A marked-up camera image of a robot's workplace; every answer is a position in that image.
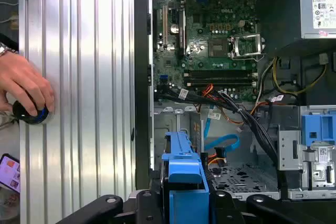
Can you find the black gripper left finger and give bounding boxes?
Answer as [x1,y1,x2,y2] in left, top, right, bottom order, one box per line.
[55,189,162,224]

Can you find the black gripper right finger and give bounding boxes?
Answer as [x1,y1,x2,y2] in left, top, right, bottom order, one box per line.
[209,189,317,224]

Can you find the hard disk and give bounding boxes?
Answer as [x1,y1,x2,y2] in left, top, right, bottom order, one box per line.
[161,130,211,224]

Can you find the round black tool blue ring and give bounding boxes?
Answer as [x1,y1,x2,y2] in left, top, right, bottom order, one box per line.
[12,99,50,125]

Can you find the black RAM slot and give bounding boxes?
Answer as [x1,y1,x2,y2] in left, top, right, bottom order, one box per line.
[183,73,253,79]
[183,82,253,88]
[183,69,253,74]
[183,78,253,83]

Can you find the black expansion slot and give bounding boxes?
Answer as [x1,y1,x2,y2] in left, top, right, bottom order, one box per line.
[177,8,186,55]

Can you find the white expansion slot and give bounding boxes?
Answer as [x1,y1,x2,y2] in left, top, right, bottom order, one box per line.
[162,4,169,47]

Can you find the person's bare hand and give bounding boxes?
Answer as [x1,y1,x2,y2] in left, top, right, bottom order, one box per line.
[0,52,56,117]

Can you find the grey metal drive cage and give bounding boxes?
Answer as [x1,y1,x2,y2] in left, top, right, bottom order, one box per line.
[277,129,336,199]

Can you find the smartphone with lit screen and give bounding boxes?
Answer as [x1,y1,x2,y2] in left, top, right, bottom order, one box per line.
[0,153,21,195]

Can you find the green motherboard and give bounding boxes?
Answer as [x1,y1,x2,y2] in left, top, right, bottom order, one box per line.
[152,0,260,103]

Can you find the open black PC case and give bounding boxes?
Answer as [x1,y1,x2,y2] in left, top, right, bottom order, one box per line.
[133,0,336,201]

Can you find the CPU socket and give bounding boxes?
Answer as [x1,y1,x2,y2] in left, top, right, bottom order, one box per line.
[207,37,229,58]

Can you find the silver wristwatch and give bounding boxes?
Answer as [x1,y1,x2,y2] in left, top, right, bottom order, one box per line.
[0,41,17,57]

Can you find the grey power supply unit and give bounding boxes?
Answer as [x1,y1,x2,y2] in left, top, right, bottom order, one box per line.
[300,0,336,40]

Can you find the orange black disk power wire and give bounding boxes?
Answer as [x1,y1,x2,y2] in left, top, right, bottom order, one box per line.
[207,146,229,167]

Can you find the blue flat disk wire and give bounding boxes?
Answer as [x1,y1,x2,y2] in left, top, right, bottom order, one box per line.
[203,115,240,152]

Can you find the black wire bundle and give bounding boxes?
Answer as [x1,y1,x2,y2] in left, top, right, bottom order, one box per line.
[154,87,288,199]

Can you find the blue plastic drive bracket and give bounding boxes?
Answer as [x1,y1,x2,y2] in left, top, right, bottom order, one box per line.
[301,113,336,146]

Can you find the yellow power wires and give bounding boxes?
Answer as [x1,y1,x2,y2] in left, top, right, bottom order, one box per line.
[271,56,328,95]

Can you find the orange wire bundle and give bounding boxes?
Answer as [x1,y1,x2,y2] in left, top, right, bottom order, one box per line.
[195,83,271,125]

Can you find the thin wire locking lever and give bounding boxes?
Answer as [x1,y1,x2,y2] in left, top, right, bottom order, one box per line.
[230,50,266,62]

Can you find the metal socket cover frame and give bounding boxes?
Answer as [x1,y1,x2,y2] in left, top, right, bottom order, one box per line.
[230,34,264,60]

